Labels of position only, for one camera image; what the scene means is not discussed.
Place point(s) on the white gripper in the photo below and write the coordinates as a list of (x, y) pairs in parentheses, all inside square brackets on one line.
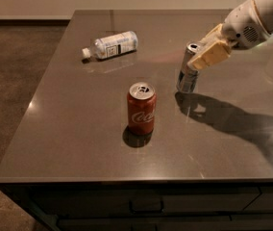
[(241, 25)]

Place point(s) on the silver redbull can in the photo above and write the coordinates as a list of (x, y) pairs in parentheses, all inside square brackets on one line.
[(188, 76)]

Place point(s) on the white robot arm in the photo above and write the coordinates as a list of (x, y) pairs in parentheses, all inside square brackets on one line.
[(265, 9)]

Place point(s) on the red coke can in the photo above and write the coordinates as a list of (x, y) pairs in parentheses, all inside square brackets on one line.
[(141, 100)]

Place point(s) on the clear plastic water bottle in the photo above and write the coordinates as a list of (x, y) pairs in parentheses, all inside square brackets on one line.
[(111, 46)]

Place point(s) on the dark right drawer front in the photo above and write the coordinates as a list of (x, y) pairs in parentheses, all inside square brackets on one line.
[(263, 203)]

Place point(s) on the dark drawer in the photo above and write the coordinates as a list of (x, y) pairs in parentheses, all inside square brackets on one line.
[(208, 223), (263, 203), (115, 203)]

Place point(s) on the dark lower drawer front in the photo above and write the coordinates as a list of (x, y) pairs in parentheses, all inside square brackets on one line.
[(208, 223)]

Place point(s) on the black drawer handle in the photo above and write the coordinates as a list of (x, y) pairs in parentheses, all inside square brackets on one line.
[(146, 206)]

